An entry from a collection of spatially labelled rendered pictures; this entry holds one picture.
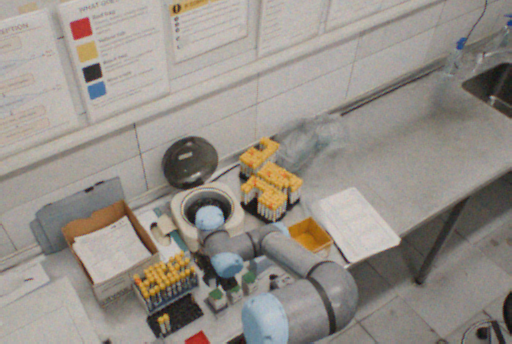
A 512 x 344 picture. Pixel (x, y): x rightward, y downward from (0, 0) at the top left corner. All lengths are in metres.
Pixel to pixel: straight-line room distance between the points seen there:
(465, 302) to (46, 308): 2.22
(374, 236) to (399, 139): 0.59
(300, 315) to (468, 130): 1.75
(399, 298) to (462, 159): 0.90
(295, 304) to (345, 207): 1.11
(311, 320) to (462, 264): 2.26
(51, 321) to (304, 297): 0.76
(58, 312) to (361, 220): 1.14
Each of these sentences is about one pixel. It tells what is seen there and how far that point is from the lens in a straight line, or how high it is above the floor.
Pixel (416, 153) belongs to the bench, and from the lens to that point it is 2.30.
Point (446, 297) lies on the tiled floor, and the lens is 2.96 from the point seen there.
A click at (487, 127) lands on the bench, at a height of 0.87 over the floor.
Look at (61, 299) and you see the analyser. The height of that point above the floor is 1.17.
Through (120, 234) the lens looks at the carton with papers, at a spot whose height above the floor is 0.94.
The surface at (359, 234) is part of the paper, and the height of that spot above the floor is 0.89.
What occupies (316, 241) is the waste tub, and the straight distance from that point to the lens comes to 1.86.
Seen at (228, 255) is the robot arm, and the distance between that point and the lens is 1.25.
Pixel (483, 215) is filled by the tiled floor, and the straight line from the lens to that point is 3.41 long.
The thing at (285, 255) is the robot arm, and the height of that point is 1.43.
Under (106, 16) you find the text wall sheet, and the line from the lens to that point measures 1.46.
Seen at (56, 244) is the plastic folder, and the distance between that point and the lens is 1.91.
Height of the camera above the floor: 2.38
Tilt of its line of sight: 50 degrees down
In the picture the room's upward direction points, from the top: straight up
